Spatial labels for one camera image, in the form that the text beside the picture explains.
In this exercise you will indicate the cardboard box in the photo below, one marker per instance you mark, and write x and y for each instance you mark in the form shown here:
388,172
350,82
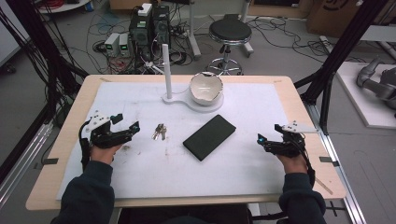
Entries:
330,15

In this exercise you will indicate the broken white bowl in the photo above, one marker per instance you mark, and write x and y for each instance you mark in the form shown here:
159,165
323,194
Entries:
206,88

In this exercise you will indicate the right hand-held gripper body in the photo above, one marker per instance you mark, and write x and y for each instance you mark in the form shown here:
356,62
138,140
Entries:
288,146

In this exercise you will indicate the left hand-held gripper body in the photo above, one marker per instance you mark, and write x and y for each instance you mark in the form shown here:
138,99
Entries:
104,137

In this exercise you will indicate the grey power supply unit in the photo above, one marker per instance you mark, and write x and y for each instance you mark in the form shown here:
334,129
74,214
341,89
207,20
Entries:
111,44
124,44

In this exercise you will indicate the black frame post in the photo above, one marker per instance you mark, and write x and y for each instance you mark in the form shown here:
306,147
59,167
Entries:
40,46
339,59

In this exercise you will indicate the person's right hand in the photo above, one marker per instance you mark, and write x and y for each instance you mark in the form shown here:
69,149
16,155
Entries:
292,165

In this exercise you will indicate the bunch of metal keys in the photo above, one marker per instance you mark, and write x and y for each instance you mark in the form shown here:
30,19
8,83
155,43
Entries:
159,132

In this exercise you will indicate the white table mat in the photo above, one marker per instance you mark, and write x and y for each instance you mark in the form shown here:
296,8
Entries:
174,174

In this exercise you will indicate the black computer tower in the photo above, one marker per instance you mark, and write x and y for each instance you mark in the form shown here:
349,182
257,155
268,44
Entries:
140,34
161,26

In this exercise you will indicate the white floor board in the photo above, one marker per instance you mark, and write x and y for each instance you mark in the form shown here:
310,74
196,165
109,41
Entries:
358,102

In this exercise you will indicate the black round stool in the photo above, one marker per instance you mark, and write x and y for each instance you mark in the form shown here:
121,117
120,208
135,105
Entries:
230,31

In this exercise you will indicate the black rectangular case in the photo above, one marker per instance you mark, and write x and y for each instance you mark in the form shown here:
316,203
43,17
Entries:
209,137

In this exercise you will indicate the white stand with pole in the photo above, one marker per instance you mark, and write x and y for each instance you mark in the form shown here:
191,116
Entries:
168,77

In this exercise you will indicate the person's left hand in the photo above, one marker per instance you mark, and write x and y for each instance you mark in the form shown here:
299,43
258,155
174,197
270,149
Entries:
104,154

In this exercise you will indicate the aluminium rail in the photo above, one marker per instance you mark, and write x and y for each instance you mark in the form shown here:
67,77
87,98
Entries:
339,174
21,161

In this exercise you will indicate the black tape strip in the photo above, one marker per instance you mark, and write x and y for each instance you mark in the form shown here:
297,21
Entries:
328,160
50,161

